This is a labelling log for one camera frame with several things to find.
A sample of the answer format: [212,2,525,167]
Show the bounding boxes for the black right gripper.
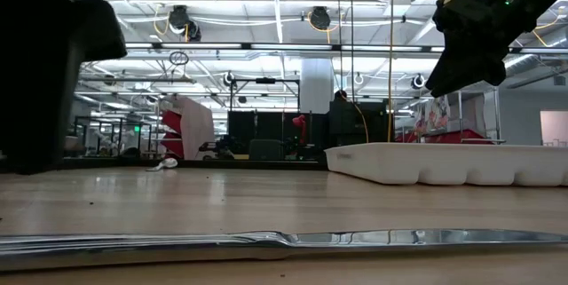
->
[424,0,540,99]

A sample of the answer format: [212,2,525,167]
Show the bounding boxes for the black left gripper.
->
[0,0,88,176]

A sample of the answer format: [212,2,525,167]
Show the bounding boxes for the silver metal knife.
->
[0,228,568,273]

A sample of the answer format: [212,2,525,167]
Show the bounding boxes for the metal shelf rack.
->
[419,88,505,145]

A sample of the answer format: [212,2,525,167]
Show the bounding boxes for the colourful hanging cloth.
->
[414,94,452,135]

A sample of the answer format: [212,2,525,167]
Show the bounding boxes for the white plastic cutlery tray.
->
[325,141,568,187]

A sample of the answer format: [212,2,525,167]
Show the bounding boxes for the black panel screens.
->
[227,100,394,162]

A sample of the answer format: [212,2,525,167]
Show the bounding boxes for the silver metal spoon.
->
[146,157,179,172]

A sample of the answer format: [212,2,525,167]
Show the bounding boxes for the white square pillar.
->
[300,58,335,115]

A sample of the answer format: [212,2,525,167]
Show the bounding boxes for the red and pink partition panel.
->
[158,94,217,162]

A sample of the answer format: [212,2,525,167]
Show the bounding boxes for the dark grey office chair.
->
[248,139,284,161]

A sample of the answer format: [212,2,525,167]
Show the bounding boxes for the silver ventilation duct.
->
[505,52,568,77]

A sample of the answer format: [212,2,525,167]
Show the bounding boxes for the black workstation frame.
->
[73,115,154,158]

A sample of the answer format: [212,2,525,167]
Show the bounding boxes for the pink wall board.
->
[540,110,568,146]

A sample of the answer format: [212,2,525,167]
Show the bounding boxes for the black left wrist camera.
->
[70,0,129,63]

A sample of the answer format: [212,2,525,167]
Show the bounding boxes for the short curved yellow cable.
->
[353,102,370,143]

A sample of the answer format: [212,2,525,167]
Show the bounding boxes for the black hanging cable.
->
[349,0,356,105]
[335,0,343,93]

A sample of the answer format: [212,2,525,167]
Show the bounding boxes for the oval wire ring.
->
[168,50,191,67]

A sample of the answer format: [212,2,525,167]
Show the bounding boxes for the black camera equipment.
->
[199,133,248,162]

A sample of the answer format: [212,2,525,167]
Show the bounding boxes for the black metal table frame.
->
[0,156,328,173]

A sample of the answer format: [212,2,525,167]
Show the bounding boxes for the black metal rig frame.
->
[228,78,302,113]

